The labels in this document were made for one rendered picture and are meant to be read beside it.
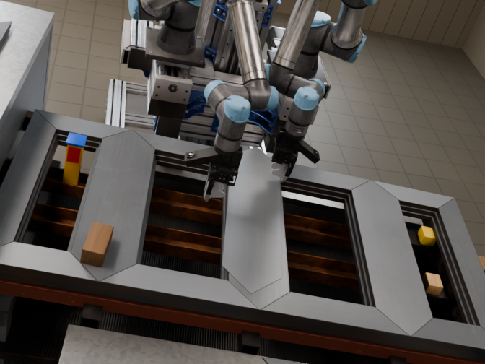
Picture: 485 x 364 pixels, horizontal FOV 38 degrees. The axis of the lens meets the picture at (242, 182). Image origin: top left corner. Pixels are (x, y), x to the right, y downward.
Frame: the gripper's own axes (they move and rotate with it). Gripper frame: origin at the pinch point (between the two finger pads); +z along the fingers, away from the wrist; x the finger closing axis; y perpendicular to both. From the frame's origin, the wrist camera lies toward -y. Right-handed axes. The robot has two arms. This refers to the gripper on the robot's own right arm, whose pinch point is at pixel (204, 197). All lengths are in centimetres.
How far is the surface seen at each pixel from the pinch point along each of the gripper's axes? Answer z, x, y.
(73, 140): 3.5, 21.8, -43.5
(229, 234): 6.1, -8.1, 9.3
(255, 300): 6.4, -33.7, 16.7
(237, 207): 5.9, 5.5, 12.1
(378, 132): 91, 223, 134
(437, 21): 69, 397, 213
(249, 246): 6.1, -12.1, 15.4
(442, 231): 8, 16, 87
